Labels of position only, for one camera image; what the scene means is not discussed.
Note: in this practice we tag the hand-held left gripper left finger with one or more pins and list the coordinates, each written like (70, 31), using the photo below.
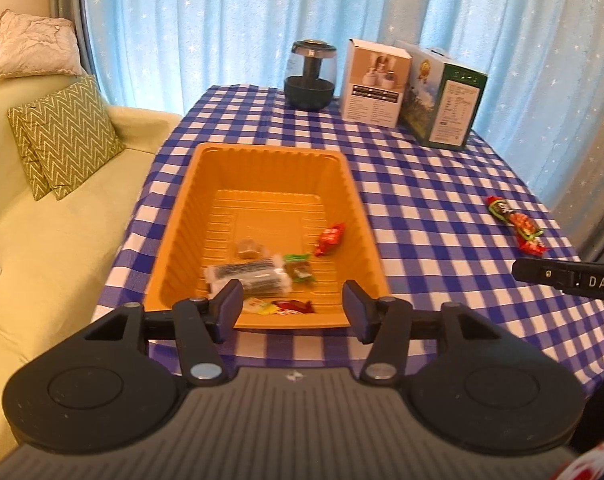
(229, 307)

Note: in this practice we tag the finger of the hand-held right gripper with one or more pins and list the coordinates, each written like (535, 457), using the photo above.
(536, 271)

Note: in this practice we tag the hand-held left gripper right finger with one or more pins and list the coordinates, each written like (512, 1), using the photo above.
(356, 310)

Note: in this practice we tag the small red yellow candy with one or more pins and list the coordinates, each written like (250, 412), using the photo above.
(259, 306)

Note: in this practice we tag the orange-red snack packet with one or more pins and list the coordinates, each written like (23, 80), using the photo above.
(529, 232)

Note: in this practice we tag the clear dark snack bar packet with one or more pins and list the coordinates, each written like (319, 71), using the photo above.
(247, 270)
(267, 286)

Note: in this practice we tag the caramel candy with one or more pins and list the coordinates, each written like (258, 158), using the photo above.
(249, 249)

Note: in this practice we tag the green candy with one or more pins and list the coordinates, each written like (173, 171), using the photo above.
(299, 270)

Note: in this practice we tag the red white-print candy packet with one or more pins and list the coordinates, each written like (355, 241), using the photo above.
(330, 240)

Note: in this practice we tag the orange plastic tray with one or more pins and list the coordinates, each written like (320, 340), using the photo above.
(262, 175)

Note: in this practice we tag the blue white checked tablecloth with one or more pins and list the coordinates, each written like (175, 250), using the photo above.
(431, 185)

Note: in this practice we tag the green carton box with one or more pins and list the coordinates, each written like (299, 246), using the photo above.
(456, 115)

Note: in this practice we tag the light green sofa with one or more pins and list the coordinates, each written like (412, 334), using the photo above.
(57, 260)

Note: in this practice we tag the red white patterned clothing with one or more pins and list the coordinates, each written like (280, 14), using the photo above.
(596, 465)

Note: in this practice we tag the white product box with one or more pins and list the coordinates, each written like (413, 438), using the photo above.
(376, 105)

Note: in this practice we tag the dark glass jar lamp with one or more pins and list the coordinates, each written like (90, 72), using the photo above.
(309, 92)

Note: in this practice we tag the green zigzag pillow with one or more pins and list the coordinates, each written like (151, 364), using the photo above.
(72, 130)
(24, 160)

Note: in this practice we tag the blue star sheer curtain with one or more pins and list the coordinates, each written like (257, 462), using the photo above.
(232, 20)

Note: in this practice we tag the beige crinkled pillow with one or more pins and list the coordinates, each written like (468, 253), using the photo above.
(32, 45)

